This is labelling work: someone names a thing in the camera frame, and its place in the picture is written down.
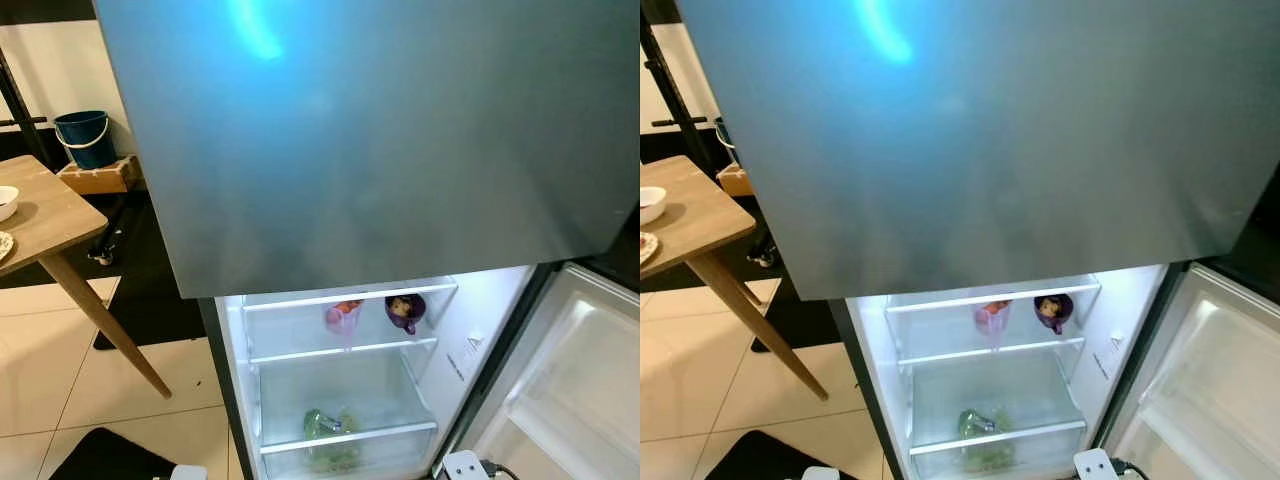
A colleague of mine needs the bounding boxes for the purple mug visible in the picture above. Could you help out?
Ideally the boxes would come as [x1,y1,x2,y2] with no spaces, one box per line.
[1033,293,1075,337]
[384,293,429,337]

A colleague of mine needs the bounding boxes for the fridge compartment door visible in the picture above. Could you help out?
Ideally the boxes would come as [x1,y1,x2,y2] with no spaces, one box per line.
[452,262,641,480]
[1098,262,1280,480]

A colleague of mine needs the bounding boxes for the glass fridge shelf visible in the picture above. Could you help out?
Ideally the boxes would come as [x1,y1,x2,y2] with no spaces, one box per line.
[897,337,1087,368]
[242,282,460,314]
[884,283,1103,315]
[249,337,440,365]

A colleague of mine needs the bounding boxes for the light wooden dining table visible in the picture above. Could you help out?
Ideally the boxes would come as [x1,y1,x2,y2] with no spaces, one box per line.
[640,154,830,403]
[0,154,174,400]

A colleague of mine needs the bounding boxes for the brown box under bucket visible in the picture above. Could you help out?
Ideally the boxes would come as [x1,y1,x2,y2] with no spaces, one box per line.
[717,164,754,198]
[56,156,145,197]

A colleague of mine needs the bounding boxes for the blue bucket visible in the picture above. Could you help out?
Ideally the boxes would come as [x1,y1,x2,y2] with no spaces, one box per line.
[713,117,742,167]
[52,109,118,172]

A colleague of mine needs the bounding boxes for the black squat rack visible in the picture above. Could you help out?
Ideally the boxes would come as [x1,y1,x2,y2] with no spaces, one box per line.
[0,45,51,173]
[640,12,723,183]

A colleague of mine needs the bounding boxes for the black foam mat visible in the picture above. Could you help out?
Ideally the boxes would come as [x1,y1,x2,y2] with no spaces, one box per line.
[93,190,208,353]
[750,200,851,355]

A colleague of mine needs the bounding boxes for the plain black floor mat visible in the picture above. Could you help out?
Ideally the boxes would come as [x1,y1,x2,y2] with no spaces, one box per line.
[703,429,833,480]
[48,427,183,480]

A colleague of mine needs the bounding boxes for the grey freezer door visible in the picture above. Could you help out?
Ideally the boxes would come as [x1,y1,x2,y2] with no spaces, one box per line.
[673,0,1280,302]
[92,0,641,300]

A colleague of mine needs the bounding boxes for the clear crisper drawer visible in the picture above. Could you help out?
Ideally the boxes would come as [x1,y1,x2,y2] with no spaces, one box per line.
[256,345,441,480]
[905,348,1091,480]

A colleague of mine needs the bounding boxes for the pink translucent container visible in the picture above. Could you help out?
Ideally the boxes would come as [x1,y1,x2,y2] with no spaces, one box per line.
[974,299,1014,354]
[323,298,366,352]

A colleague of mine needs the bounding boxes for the green vegetables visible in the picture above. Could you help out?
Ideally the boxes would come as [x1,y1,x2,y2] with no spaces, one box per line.
[956,407,1018,473]
[302,407,364,473]

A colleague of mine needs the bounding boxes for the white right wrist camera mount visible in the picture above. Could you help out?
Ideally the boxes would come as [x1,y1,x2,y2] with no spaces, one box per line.
[1073,447,1120,480]
[441,449,489,480]

